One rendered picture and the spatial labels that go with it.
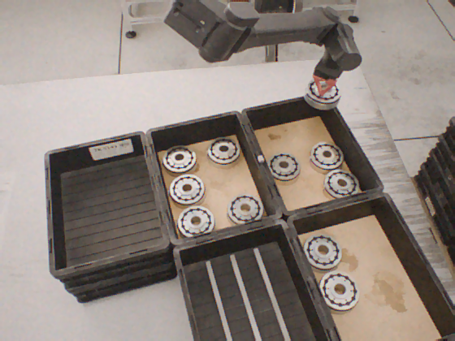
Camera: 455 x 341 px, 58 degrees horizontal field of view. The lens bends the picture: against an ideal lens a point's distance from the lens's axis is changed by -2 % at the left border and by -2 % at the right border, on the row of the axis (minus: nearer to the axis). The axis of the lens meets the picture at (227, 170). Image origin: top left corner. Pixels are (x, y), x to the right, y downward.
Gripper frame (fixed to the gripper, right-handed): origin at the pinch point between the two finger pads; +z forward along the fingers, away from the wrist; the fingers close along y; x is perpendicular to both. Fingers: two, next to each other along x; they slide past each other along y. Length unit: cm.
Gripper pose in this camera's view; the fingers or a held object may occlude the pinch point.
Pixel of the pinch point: (324, 87)
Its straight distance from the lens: 124.7
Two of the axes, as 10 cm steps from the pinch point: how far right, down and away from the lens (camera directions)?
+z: -0.3, 5.8, 8.1
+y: 5.1, -6.9, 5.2
